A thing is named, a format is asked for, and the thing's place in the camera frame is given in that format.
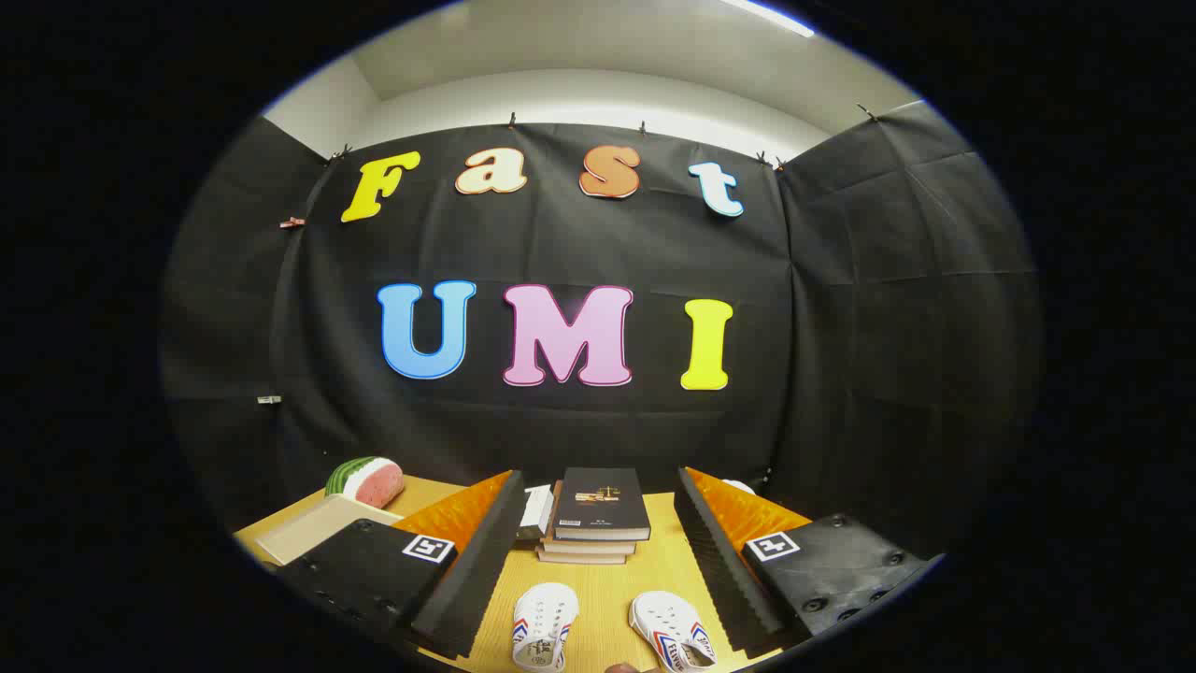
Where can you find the orange cloth clip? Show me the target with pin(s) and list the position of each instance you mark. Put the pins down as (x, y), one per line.
(291, 222)

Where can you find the white plush pouch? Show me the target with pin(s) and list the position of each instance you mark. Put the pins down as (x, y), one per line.
(738, 486)

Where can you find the white striped canvas shoe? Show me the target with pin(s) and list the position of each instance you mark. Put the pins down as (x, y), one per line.
(668, 626)
(542, 622)

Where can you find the black cover book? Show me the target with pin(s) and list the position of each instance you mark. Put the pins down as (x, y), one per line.
(603, 509)

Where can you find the white portrait cover book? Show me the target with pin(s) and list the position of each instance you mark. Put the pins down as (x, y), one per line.
(535, 509)

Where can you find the beige fabric storage box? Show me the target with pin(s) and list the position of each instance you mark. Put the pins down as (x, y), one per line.
(318, 528)

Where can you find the row of black clips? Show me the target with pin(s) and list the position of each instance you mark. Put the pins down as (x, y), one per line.
(512, 120)

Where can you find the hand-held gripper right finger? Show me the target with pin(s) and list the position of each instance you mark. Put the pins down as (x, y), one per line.
(724, 570)

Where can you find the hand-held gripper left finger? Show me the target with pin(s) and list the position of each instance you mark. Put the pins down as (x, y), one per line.
(472, 579)

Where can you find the watermelon slice toy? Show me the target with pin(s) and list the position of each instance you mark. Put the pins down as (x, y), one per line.
(374, 484)

